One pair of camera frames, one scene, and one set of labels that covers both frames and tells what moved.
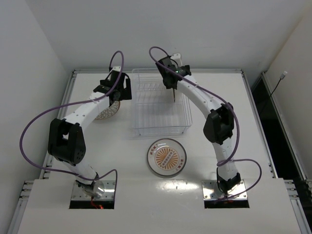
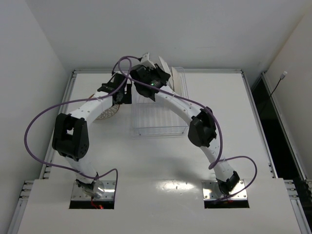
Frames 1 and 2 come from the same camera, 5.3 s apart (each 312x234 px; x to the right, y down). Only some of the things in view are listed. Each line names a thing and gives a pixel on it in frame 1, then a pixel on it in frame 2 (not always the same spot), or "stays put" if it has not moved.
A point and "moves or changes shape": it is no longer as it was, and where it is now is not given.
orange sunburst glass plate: x=166 y=157 moves or changes shape
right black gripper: x=171 y=83 → x=145 y=90
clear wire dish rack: x=155 y=111 stays put
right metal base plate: x=210 y=190 stays put
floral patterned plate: x=110 y=111 stays put
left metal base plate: x=78 y=194 stays put
